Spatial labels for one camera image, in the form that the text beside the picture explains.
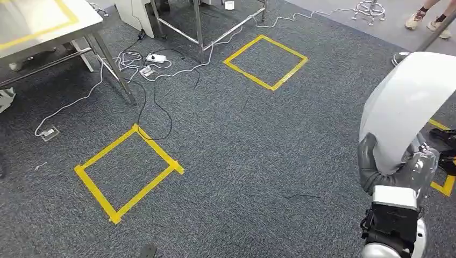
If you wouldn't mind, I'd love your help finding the floor socket plate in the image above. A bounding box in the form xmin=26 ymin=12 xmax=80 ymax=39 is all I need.
xmin=38 ymin=125 xmax=60 ymax=142

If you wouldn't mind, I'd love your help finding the person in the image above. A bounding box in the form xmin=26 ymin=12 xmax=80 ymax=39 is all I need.
xmin=405 ymin=0 xmax=456 ymax=40

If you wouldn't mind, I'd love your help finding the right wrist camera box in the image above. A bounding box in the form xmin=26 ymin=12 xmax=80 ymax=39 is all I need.
xmin=370 ymin=185 xmax=421 ymax=214

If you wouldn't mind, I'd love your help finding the black robot foot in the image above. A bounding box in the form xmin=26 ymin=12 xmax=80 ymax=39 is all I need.
xmin=429 ymin=128 xmax=456 ymax=176

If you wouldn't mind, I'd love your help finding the steel bench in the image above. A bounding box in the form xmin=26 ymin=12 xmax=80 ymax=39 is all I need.
xmin=0 ymin=0 xmax=138 ymax=106

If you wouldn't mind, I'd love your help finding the white plastic object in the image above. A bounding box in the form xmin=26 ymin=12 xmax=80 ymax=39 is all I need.
xmin=0 ymin=87 xmax=17 ymax=114

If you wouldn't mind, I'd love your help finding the steel table frame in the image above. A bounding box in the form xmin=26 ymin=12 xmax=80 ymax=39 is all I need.
xmin=149 ymin=0 xmax=267 ymax=64

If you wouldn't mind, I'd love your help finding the long black cable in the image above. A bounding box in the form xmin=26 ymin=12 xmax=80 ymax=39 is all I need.
xmin=124 ymin=76 xmax=174 ymax=141

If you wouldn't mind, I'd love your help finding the yellow floor tape square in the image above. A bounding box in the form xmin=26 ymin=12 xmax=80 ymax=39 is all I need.
xmin=223 ymin=34 xmax=309 ymax=91
xmin=74 ymin=123 xmax=185 ymax=225

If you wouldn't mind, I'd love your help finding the white cabinet panel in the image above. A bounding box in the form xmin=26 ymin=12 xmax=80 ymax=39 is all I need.
xmin=115 ymin=0 xmax=155 ymax=39

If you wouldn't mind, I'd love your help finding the chrome stool base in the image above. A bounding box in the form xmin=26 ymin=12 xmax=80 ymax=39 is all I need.
xmin=351 ymin=0 xmax=386 ymax=26

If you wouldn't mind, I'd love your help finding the tangled white cable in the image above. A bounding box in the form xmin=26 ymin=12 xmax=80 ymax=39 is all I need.
xmin=113 ymin=49 xmax=173 ymax=83

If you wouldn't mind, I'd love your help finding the grey stand pole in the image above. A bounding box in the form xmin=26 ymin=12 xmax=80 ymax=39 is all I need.
xmin=391 ymin=10 xmax=456 ymax=68

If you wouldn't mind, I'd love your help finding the long white cable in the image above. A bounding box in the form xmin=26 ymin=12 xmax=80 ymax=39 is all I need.
xmin=34 ymin=59 xmax=105 ymax=138
xmin=149 ymin=8 xmax=357 ymax=83

